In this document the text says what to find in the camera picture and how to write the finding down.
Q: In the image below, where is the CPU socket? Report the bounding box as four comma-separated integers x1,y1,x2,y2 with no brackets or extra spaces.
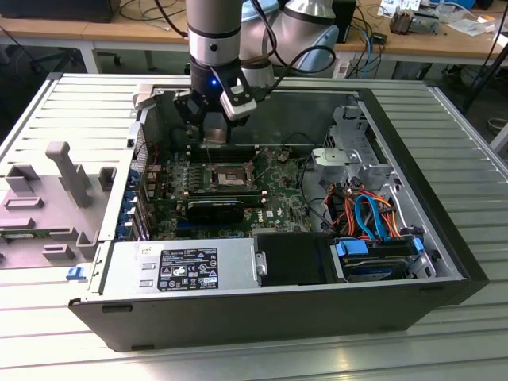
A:
206,160,256,191

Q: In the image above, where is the wooden desk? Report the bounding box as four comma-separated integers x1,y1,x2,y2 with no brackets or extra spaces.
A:
0,0,508,67

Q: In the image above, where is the black graphics card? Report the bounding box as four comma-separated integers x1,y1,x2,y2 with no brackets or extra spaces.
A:
186,199,246,224

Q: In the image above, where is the green motherboard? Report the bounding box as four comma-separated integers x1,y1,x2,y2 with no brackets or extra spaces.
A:
147,144,321,241

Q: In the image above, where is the silver drive cage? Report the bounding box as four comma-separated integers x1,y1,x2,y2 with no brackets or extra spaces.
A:
310,103,398,190

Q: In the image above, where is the tall black box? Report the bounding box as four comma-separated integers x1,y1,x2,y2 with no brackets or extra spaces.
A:
331,0,357,44

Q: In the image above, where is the black box on desk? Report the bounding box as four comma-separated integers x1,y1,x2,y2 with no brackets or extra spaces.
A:
0,0,120,24

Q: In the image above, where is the silver power supply unit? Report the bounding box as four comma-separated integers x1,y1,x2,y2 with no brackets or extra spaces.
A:
89,237,260,295

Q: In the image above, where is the grey parts rack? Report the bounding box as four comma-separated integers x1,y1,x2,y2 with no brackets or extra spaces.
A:
0,140,119,271

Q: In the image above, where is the copper finned heat sink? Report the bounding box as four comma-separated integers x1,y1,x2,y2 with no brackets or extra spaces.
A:
389,8,417,36

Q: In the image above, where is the blue disk carrier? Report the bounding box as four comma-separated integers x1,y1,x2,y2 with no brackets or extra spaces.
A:
334,237,425,279

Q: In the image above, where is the green RAM stick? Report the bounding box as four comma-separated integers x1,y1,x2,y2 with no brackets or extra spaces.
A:
0,226,40,240

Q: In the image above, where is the black grey PC case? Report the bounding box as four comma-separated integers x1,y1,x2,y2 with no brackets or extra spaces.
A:
67,85,490,353

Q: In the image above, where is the hard disk drive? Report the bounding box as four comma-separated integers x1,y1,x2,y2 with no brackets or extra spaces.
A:
341,256,418,283

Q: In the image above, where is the black tripod leg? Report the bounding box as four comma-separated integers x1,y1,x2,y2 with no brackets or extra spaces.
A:
462,35,508,114

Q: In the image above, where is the white camera on black bracket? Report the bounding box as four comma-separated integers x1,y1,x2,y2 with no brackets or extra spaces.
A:
210,65,258,121

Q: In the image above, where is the orange power wire bundle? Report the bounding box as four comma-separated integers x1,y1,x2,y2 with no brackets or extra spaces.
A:
327,188,402,239

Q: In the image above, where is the blue flat data wire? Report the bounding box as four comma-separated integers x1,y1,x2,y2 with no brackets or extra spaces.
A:
354,193,392,243

